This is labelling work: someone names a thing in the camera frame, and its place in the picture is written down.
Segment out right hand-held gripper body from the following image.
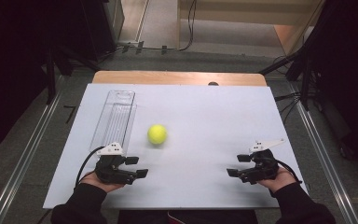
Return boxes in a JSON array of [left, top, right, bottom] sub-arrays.
[[238, 138, 285, 185]]

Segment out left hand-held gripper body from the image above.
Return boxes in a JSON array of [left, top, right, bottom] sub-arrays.
[[93, 142, 138, 186]]

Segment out yellow tennis ball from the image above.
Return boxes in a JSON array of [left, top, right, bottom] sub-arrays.
[[146, 123, 169, 146]]

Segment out clear plastic container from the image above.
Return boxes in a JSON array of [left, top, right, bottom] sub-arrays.
[[89, 90, 138, 153]]

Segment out person's right hand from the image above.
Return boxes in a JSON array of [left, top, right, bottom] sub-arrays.
[[256, 166, 296, 194]]

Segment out person's left hand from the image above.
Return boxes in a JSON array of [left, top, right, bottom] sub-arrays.
[[78, 170, 125, 194]]

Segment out person's dark torso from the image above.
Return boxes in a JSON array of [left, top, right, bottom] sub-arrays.
[[117, 209, 259, 224]]

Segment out white board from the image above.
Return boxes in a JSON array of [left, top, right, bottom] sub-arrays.
[[42, 83, 309, 210]]

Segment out wooden table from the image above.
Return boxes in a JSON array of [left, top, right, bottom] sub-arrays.
[[91, 70, 268, 87]]

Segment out black metal stand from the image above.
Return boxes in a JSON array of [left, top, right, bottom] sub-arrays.
[[45, 46, 102, 105], [259, 46, 313, 111]]

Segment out black curtain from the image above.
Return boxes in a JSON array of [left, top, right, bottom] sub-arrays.
[[0, 0, 55, 158], [304, 0, 358, 169]]

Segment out black cabinet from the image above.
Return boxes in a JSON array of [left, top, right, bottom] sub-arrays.
[[52, 0, 125, 62]]

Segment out light wooden furniture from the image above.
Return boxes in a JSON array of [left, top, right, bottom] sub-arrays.
[[176, 0, 325, 57]]

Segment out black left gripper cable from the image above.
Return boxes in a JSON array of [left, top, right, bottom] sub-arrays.
[[75, 146, 105, 189]]

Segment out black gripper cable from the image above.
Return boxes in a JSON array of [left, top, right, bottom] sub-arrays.
[[75, 146, 105, 189], [268, 157, 303, 185]]

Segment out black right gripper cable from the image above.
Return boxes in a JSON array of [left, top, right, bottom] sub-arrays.
[[268, 157, 303, 185]]

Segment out aluminium floor rail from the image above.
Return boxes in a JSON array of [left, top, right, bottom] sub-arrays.
[[287, 82, 358, 224], [0, 76, 65, 224]]

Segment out black floor cables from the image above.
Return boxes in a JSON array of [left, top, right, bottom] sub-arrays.
[[274, 90, 303, 123]]

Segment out taped floor cable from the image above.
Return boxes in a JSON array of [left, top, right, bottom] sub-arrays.
[[116, 40, 182, 55]]

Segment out black hanging cable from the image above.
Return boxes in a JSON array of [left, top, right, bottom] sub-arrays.
[[180, 0, 199, 52]]

